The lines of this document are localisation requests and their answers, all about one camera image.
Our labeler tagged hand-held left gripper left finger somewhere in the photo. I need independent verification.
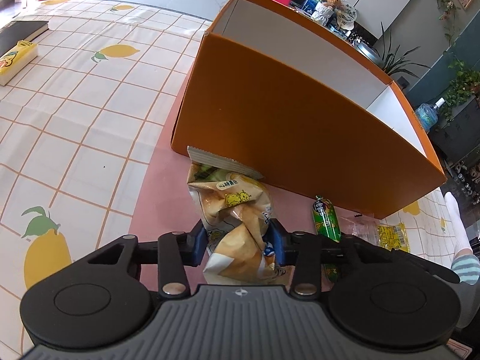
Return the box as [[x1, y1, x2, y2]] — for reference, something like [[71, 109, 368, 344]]
[[77, 222, 208, 298]]

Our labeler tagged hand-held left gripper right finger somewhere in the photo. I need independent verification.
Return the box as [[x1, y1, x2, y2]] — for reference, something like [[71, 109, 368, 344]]
[[268, 219, 410, 298]]

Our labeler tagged beige chip bag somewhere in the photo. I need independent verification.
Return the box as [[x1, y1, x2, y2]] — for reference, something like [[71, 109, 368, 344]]
[[187, 145, 283, 285]]

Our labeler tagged orange cardboard box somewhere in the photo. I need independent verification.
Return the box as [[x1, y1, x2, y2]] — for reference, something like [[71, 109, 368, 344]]
[[170, 0, 448, 220]]

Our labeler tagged green snack packet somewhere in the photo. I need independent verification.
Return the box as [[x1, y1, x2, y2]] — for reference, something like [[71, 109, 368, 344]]
[[312, 195, 343, 283]]

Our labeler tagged pink mat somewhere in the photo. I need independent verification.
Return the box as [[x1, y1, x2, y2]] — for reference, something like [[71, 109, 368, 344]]
[[127, 70, 379, 294]]

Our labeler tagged small clear wrapper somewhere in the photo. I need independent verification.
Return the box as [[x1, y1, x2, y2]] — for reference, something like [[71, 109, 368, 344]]
[[343, 212, 380, 245]]

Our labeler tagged yellow snack packet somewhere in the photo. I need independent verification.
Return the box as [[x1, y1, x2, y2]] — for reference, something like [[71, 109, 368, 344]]
[[376, 223, 412, 253]]

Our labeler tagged lemon print tablecloth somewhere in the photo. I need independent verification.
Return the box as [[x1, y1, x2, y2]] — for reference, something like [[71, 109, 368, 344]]
[[0, 0, 452, 360]]

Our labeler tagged white sock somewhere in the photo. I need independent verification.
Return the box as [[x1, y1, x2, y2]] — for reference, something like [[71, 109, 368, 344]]
[[443, 191, 473, 259]]

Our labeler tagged blue water jug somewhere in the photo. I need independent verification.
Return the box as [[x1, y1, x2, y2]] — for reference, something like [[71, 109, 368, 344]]
[[414, 97, 446, 133]]

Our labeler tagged dark cabinet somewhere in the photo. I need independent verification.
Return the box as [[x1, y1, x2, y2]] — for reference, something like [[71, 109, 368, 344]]
[[429, 97, 480, 166]]

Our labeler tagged silver trash can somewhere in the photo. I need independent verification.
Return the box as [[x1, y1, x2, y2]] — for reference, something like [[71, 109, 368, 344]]
[[355, 41, 380, 58]]

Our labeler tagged potted long-leaf plant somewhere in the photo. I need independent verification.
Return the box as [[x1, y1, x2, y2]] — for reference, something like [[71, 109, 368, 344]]
[[375, 22, 433, 78]]

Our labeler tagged round decorative fan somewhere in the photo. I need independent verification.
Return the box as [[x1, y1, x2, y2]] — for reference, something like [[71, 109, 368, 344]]
[[335, 4, 357, 31]]

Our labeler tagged hanging green leafy plant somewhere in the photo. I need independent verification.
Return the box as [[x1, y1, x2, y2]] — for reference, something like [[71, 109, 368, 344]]
[[436, 58, 480, 121]]

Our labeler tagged teddy bear in white wrap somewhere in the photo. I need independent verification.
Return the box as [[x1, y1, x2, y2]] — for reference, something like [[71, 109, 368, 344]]
[[315, 0, 342, 22]]

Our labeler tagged yellow rectangular box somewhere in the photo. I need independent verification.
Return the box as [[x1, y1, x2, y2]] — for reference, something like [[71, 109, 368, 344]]
[[0, 40, 39, 86]]

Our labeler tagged black book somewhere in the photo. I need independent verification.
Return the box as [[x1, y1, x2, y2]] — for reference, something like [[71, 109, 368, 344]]
[[0, 20, 50, 59]]

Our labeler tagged trailing vine plant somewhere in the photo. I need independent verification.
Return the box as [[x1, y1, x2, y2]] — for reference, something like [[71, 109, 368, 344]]
[[433, 0, 463, 46]]

